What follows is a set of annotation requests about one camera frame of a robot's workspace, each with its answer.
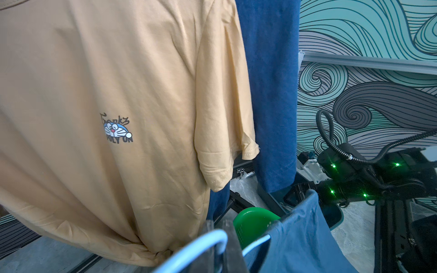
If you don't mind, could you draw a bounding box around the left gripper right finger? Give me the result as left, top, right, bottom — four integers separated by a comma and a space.
222, 220, 248, 273

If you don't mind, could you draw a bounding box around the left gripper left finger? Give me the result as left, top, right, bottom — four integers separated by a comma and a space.
187, 220, 215, 273

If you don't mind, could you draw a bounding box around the light blue wire hanger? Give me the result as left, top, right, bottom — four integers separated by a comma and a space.
154, 229, 271, 273

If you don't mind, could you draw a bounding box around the light blue t-shirt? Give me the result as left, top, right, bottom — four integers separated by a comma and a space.
243, 190, 356, 273

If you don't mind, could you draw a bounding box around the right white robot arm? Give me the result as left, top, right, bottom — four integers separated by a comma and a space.
283, 110, 437, 206

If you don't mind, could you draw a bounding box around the green plastic basket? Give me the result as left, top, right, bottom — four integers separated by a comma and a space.
233, 207, 280, 249

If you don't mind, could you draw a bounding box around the black clothes rack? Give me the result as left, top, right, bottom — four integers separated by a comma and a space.
68, 155, 291, 273

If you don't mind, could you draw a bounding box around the dark teal plastic bin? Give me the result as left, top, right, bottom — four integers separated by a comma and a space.
257, 172, 344, 230

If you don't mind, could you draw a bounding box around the tan yellow t-shirt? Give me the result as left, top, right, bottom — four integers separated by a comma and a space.
1, 1, 259, 267

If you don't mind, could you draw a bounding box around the dark navy t-shirt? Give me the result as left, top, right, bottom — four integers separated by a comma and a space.
206, 0, 302, 221

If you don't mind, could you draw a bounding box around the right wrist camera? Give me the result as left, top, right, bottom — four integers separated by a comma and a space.
297, 152, 330, 184

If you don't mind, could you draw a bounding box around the aluminium wall rail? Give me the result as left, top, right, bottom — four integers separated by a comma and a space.
303, 52, 437, 75

